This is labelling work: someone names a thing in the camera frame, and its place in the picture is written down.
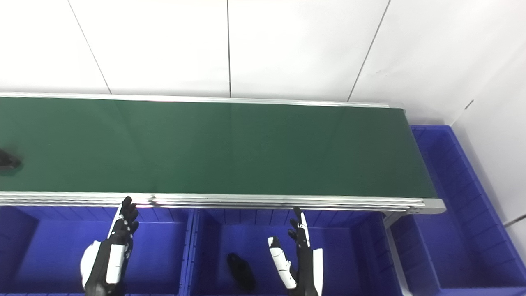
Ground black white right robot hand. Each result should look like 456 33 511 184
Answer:
267 207 324 296

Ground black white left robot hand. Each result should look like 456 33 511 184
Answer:
80 197 140 296

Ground black flanged metal part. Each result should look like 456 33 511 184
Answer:
0 149 22 171

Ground blue plastic bin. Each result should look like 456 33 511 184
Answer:
183 208 402 296
390 125 526 296
0 206 194 296

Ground black part in bin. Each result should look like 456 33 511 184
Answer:
226 252 256 291

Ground green conveyor belt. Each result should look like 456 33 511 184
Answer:
0 97 438 199
0 91 447 215

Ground grey conveyor leg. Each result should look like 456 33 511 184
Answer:
383 212 408 296

